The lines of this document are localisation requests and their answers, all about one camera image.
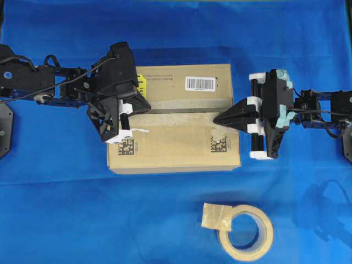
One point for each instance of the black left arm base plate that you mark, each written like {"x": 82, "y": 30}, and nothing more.
{"x": 6, "y": 125}

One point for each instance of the brown cardboard box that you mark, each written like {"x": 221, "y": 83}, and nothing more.
{"x": 178, "y": 134}

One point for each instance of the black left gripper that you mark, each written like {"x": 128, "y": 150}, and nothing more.
{"x": 115, "y": 81}

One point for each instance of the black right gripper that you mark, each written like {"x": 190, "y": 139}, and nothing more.
{"x": 265, "y": 114}

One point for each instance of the beige packing tape roll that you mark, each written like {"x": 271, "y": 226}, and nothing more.
{"x": 244, "y": 232}

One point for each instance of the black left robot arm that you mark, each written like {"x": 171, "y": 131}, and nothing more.
{"x": 50, "y": 84}

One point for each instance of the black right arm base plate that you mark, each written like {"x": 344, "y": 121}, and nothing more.
{"x": 347, "y": 144}

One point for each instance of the blue table cloth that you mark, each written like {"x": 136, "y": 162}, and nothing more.
{"x": 61, "y": 204}

